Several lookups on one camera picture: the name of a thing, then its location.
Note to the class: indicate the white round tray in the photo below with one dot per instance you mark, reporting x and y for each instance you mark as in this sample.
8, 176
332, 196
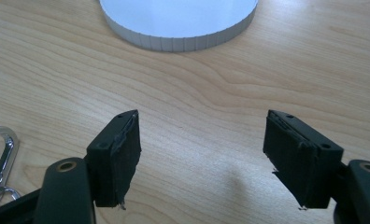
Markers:
177, 21

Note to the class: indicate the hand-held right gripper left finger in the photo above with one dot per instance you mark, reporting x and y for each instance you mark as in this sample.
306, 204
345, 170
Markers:
111, 161

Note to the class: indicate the silver metal carabiner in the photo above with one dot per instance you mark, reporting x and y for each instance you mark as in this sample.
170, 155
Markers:
2, 165

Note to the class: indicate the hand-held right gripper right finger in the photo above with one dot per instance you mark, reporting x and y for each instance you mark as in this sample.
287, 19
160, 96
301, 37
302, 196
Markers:
310, 168

